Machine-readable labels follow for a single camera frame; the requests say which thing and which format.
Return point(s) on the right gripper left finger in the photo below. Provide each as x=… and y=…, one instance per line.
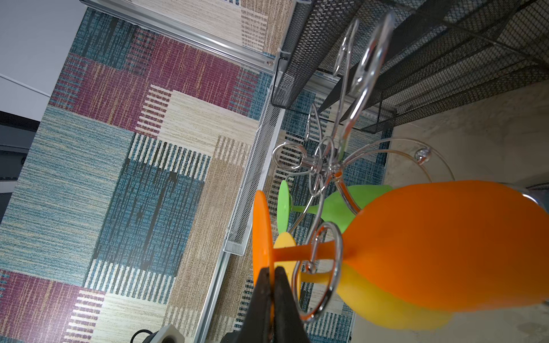
x=257, y=323

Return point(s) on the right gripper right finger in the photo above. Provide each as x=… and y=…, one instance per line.
x=288, y=326

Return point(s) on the chrome wine glass rack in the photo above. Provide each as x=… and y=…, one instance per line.
x=325, y=168

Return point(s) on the orange back wine glass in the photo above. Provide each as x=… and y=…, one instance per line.
x=451, y=246

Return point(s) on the amber yellow wine glass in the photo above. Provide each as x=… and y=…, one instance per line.
x=382, y=308

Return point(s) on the green wine glass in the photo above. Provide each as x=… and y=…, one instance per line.
x=335, y=209

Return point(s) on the white mesh wall basket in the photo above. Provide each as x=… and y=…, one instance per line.
x=255, y=175

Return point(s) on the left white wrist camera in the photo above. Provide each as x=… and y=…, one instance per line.
x=167, y=334

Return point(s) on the black wire shelf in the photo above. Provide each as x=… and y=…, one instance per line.
x=442, y=55

